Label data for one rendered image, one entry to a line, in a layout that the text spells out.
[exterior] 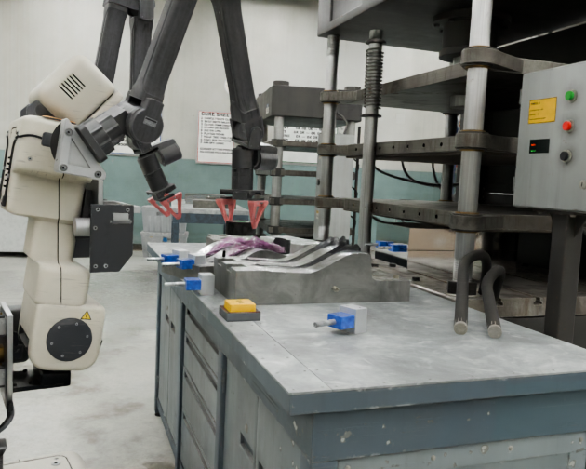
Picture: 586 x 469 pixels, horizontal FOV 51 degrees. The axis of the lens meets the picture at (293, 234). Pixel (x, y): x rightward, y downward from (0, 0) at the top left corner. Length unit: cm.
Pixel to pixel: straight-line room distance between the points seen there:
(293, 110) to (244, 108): 467
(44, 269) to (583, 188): 136
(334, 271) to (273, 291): 18
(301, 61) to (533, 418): 816
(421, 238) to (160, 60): 132
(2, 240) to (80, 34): 289
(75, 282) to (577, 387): 109
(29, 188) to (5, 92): 759
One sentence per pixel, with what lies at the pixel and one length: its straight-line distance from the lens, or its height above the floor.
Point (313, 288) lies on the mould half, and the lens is 164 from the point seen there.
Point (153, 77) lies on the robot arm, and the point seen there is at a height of 133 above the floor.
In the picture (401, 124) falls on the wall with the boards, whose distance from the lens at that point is 947.
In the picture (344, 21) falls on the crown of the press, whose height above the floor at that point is 181.
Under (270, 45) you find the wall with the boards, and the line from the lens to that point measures 910.
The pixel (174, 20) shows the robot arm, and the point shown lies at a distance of 143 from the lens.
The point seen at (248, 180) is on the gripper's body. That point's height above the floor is 112.
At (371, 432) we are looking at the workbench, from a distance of 109.
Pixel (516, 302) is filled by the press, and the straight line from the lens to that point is 208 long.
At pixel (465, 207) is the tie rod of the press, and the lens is 198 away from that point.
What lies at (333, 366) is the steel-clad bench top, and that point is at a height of 80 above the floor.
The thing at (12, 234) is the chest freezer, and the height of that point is 28.
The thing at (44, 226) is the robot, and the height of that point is 99.
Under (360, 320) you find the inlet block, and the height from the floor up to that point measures 83.
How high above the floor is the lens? 113
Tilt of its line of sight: 5 degrees down
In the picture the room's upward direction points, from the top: 3 degrees clockwise
